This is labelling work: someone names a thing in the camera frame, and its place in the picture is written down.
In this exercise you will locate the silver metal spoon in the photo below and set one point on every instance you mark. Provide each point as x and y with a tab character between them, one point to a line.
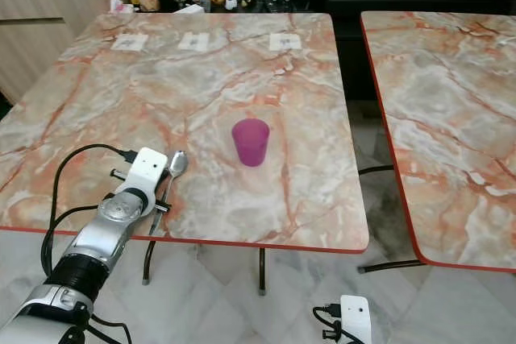
177	164

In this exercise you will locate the large marble table red edge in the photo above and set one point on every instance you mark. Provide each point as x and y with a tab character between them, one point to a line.
210	86

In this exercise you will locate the white paper label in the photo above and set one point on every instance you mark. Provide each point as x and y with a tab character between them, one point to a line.
194	41
285	41
130	42

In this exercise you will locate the purple plastic cup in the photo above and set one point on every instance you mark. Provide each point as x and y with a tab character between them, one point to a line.
250	142

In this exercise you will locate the light wooden cabinet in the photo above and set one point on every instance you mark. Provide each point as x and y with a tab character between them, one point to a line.
48	30

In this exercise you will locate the pink tissue pack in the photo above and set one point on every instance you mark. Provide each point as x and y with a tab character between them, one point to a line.
121	6

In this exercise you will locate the small panda figure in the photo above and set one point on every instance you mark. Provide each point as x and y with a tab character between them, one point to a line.
231	1

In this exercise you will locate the marble folding table red edge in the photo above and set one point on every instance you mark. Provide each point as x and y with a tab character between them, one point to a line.
451	118

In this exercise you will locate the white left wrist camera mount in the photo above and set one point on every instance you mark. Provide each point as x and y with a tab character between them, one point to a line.
147	169

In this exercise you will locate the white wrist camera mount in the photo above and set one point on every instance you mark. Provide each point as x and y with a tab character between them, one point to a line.
356	320
147	169

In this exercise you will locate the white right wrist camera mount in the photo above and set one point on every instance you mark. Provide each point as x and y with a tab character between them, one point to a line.
356	320

